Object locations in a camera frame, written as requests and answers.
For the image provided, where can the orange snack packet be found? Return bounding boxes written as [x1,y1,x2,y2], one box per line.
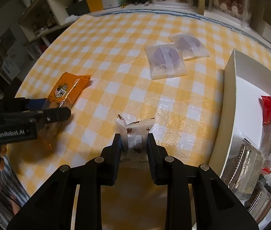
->
[38,72,91,150]

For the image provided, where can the clear seaweed snack packet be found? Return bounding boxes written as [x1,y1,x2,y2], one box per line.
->
[221,135,265,201]

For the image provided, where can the small white brown candy packet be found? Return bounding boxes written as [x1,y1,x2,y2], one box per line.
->
[115,114,155,169]

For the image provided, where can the purple pastry packet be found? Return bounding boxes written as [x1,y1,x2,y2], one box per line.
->
[145,43,187,80]
[169,33,210,61]

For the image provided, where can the brown snack in box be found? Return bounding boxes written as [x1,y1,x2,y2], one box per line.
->
[244,179,271,224]

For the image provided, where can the orange box on shelf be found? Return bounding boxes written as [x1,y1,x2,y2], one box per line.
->
[86,0,103,12]

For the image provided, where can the white cardboard box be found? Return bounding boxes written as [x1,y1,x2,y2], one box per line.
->
[208,48,271,230]

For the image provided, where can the doll display case right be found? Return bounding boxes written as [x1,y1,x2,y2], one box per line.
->
[208,0,252,29]

